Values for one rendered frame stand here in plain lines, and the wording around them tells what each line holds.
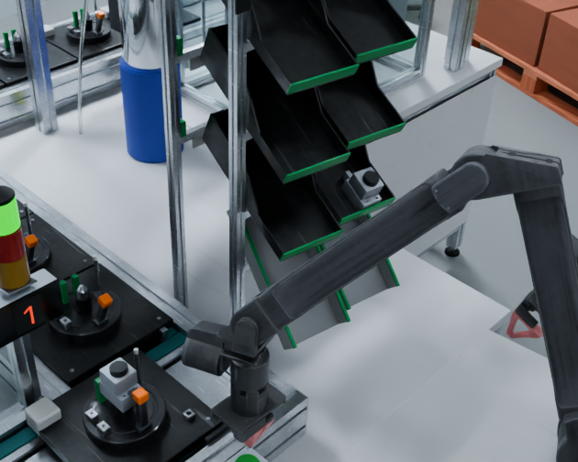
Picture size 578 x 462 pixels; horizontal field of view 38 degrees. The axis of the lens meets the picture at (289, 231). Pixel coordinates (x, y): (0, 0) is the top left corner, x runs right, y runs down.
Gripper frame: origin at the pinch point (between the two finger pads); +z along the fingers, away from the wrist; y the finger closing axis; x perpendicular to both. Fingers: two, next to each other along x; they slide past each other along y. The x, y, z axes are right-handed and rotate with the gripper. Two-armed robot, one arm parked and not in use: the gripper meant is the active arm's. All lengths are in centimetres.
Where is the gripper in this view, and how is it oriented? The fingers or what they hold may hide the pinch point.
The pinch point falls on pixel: (249, 441)
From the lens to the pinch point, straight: 138.8
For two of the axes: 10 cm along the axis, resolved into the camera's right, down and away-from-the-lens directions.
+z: -0.4, 8.0, 6.0
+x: 7.3, 4.3, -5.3
